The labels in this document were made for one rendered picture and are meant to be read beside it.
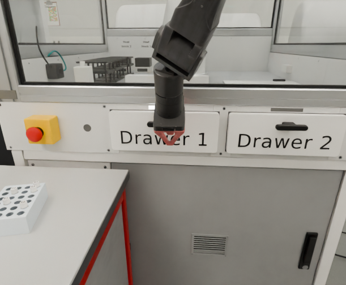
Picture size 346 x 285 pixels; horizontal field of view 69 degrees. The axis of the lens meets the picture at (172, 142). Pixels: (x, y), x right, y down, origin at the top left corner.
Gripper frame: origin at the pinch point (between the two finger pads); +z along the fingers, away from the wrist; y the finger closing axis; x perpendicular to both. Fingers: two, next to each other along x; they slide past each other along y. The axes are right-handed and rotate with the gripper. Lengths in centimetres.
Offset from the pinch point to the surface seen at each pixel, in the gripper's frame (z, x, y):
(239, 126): 0.5, -17.7, 4.4
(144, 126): 1.8, 7.1, 5.3
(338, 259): 100, -91, 1
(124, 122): 1.1, 12.4, 6.0
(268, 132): 1.5, -25.3, 3.5
